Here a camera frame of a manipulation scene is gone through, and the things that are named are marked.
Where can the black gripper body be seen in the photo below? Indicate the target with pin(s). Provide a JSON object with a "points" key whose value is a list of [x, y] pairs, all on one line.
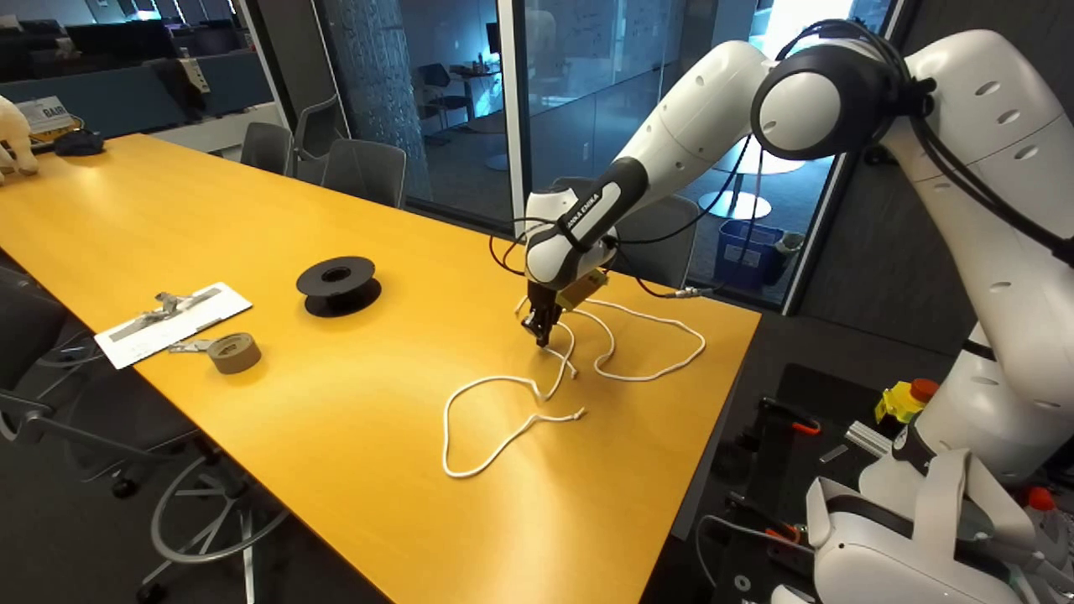
{"points": [[544, 300]]}

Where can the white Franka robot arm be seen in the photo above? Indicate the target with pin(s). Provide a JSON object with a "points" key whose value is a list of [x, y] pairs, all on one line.
{"points": [[986, 124]]}

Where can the blue bin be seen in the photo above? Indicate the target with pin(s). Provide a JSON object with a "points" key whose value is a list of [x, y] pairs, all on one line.
{"points": [[748, 256]]}

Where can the black plastic spool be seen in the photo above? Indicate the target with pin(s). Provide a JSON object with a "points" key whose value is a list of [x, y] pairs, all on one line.
{"points": [[324, 300]]}

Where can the black equipment case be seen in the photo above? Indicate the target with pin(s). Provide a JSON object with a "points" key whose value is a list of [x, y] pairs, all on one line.
{"points": [[783, 459]]}

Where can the grey tape roll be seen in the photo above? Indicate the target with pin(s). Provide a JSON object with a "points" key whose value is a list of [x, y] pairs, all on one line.
{"points": [[235, 361]]}

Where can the small grey chair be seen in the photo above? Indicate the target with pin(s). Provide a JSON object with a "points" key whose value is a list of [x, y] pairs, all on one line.
{"points": [[266, 149]]}

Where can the yellow red stop button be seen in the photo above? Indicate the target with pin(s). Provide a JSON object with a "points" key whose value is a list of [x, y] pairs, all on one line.
{"points": [[896, 404]]}

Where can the small metal tool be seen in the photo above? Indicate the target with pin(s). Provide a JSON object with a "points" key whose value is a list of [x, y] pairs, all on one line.
{"points": [[170, 305]]}

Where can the white paper sheet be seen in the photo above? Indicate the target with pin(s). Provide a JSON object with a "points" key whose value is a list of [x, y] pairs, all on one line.
{"points": [[135, 341]]}

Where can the white VR headset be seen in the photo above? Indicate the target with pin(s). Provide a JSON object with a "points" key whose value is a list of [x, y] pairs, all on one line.
{"points": [[893, 560]]}

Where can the small black object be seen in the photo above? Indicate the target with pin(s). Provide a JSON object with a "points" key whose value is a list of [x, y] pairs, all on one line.
{"points": [[79, 144]]}

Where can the black office chair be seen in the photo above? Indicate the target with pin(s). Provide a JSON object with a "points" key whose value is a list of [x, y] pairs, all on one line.
{"points": [[21, 336]]}

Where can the red capped bottle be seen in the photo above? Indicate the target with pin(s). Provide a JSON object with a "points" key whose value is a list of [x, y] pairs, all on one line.
{"points": [[1041, 497]]}

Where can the white labelled box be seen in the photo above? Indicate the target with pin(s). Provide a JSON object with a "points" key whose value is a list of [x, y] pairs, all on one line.
{"points": [[48, 111]]}

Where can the white bag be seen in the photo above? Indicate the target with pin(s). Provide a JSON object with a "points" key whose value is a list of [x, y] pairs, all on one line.
{"points": [[16, 140]]}

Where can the tan wrist camera box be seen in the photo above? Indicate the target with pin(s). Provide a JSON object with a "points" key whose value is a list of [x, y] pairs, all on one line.
{"points": [[586, 290]]}

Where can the white window frame post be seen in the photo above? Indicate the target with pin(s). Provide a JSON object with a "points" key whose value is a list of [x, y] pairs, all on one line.
{"points": [[516, 111]]}

